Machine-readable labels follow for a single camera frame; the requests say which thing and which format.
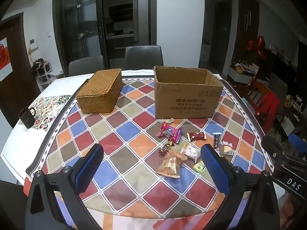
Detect red white door poster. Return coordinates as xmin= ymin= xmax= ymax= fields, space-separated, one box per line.
xmin=0 ymin=37 xmax=13 ymax=82

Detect black sideboard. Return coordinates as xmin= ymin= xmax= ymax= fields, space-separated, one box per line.
xmin=264 ymin=48 xmax=307 ymax=106

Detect sliding glass door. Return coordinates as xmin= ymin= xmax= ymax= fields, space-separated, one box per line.
xmin=53 ymin=0 xmax=108 ymax=75

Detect white shoe rack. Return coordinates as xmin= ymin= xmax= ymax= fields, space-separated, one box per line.
xmin=32 ymin=59 xmax=57 ymax=90

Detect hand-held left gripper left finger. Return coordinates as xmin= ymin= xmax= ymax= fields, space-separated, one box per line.
xmin=25 ymin=144 xmax=104 ymax=230

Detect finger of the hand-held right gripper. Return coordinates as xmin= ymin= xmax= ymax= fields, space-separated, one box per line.
xmin=261 ymin=135 xmax=292 ymax=160
xmin=288 ymin=133 xmax=307 ymax=159

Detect red garment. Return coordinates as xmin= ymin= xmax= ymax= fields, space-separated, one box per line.
xmin=258 ymin=92 xmax=281 ymax=135

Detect brown wooden door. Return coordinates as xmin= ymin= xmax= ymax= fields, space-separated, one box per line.
xmin=0 ymin=13 xmax=41 ymax=127

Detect white cake packet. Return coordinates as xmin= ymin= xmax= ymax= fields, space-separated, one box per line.
xmin=221 ymin=141 xmax=234 ymax=157

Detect gold red candy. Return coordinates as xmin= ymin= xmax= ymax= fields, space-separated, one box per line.
xmin=158 ymin=139 xmax=175 ymax=154

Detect floral patterned placemat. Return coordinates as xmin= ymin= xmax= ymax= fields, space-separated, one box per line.
xmin=18 ymin=94 xmax=72 ymax=131

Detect woven lidded basket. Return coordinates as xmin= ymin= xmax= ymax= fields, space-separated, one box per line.
xmin=75 ymin=68 xmax=123 ymax=114

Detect dark cabinet with handles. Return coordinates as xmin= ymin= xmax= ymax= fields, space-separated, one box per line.
xmin=234 ymin=0 xmax=261 ymax=60

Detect black stick packet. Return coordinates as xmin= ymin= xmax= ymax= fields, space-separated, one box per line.
xmin=213 ymin=132 xmax=222 ymax=155

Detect black mug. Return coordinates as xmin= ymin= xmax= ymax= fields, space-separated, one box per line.
xmin=19 ymin=107 xmax=36 ymax=129

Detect dark hallway door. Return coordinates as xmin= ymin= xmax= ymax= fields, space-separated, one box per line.
xmin=212 ymin=0 xmax=233 ymax=77

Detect pink red snack packet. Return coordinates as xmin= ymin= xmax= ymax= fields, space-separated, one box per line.
xmin=157 ymin=121 xmax=184 ymax=145

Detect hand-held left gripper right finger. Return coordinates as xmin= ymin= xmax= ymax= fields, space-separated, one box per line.
xmin=200 ymin=144 xmax=281 ymax=230

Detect white side table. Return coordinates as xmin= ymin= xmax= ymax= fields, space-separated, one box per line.
xmin=227 ymin=65 xmax=258 ymax=84

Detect grey dining chair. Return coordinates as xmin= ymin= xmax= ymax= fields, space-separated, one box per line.
xmin=68 ymin=55 xmax=105 ymax=77
xmin=125 ymin=45 xmax=164 ymax=70

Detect tan snack packet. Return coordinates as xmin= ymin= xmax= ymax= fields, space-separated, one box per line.
xmin=156 ymin=152 xmax=185 ymax=179

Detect black range hood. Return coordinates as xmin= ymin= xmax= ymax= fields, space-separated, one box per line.
xmin=109 ymin=3 xmax=133 ymax=25

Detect red foil balloons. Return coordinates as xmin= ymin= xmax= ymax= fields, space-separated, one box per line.
xmin=247 ymin=36 xmax=268 ymax=61

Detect wooden chair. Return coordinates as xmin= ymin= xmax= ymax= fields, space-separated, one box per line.
xmin=234 ymin=77 xmax=281 ymax=135

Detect colourful checkered table mat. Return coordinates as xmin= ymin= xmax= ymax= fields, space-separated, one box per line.
xmin=25 ymin=75 xmax=275 ymax=230

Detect white snack packet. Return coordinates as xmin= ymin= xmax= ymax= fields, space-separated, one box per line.
xmin=183 ymin=145 xmax=201 ymax=164

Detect cardboard box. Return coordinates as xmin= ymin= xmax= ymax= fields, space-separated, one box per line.
xmin=153 ymin=65 xmax=224 ymax=120

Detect grey armless chair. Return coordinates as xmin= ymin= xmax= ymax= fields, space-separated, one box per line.
xmin=267 ymin=72 xmax=288 ymax=101

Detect dark red snack packet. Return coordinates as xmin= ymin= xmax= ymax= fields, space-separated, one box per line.
xmin=187 ymin=132 xmax=207 ymax=142

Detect green candy packet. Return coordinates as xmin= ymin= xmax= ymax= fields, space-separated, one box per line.
xmin=193 ymin=160 xmax=205 ymax=173

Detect dark coffee table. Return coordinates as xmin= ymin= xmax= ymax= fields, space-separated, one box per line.
xmin=276 ymin=105 xmax=307 ymax=142

